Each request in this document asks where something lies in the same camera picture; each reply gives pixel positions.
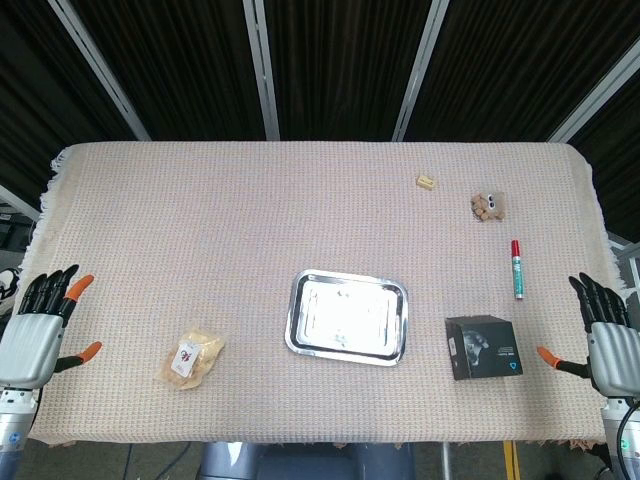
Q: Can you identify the beige woven tablecloth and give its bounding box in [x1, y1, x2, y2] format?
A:
[19, 141, 624, 448]

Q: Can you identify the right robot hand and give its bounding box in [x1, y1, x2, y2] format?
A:
[536, 271, 640, 400]

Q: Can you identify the red and green marker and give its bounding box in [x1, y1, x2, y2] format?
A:
[510, 239, 526, 301]

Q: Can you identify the clear plastic snack bag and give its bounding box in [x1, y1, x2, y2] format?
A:
[153, 326, 226, 392]

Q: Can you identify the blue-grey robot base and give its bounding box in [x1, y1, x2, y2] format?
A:
[198, 442, 416, 480]

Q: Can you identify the white aluminium frame post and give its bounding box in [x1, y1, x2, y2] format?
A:
[547, 37, 640, 144]
[48, 0, 152, 142]
[391, 0, 450, 142]
[242, 0, 281, 141]

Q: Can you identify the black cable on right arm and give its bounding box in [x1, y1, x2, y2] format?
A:
[613, 399, 640, 476]

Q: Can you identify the black cardboard box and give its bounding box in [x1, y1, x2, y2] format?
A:
[444, 314, 525, 382]

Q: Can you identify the shiny metal tray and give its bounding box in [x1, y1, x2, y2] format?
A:
[284, 269, 411, 369]

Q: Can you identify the snack bag with googly eyes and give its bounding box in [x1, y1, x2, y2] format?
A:
[469, 190, 507, 223]

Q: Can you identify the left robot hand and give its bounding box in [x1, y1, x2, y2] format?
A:
[0, 264, 104, 391]

